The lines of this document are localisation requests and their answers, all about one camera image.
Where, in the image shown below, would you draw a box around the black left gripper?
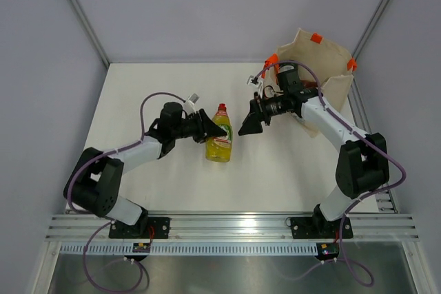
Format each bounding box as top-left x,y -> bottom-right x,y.
172,109 -> 226,143

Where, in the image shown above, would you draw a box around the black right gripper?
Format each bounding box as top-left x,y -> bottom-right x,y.
238,92 -> 288,136

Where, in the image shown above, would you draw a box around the yellow dish soap bottle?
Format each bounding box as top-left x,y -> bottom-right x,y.
205,103 -> 233,162

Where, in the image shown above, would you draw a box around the red dish soap bottle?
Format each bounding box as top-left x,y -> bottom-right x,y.
302,81 -> 318,88

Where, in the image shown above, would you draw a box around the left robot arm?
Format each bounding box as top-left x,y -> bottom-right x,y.
63,102 -> 227,238

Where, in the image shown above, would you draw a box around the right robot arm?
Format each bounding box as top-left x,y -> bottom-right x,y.
238,62 -> 389,238

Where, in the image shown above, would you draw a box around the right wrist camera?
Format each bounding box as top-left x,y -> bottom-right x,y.
247,76 -> 264,94

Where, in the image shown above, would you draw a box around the beige canvas bag orange handles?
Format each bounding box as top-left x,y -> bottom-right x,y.
261,28 -> 358,139

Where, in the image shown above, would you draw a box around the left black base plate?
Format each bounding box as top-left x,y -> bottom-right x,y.
108,216 -> 171,240

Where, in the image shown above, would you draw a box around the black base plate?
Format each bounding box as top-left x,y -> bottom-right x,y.
108,216 -> 171,240
289,216 -> 353,239

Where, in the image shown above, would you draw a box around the white slotted cable duct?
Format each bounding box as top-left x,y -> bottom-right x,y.
59,242 -> 320,257

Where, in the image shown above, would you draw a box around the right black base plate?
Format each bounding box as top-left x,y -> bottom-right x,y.
289,216 -> 353,239

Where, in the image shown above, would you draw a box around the aluminium mounting rail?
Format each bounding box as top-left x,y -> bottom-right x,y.
45,213 -> 420,242

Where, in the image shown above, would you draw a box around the left aluminium frame post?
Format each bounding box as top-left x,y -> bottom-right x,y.
67,0 -> 111,69

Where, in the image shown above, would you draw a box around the aluminium frame post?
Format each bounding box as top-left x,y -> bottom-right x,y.
67,0 -> 111,69
352,0 -> 392,69

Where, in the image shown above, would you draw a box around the right aluminium frame post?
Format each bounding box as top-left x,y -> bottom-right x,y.
352,0 -> 392,69

